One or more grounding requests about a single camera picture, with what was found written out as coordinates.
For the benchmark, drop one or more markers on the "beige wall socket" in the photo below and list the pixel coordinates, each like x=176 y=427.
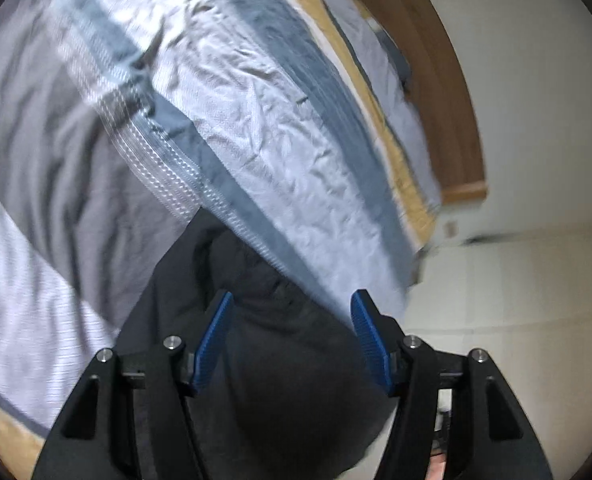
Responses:
x=449 y=230

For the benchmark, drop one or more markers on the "black puffer coat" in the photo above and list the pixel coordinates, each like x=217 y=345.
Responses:
x=276 y=360

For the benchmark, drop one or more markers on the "wooden bed headboard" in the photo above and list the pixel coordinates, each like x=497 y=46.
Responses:
x=441 y=75

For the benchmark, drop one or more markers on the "blue-grey pillow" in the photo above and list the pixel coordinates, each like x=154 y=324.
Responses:
x=395 y=60

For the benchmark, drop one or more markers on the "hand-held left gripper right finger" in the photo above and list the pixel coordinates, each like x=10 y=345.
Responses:
x=371 y=345

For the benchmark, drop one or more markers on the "striped duvet cover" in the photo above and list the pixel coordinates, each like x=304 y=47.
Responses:
x=216 y=125

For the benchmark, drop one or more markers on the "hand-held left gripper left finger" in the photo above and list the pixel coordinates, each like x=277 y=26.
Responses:
x=211 y=345

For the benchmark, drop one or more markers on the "light striped pillow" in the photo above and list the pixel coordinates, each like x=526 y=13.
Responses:
x=406 y=135

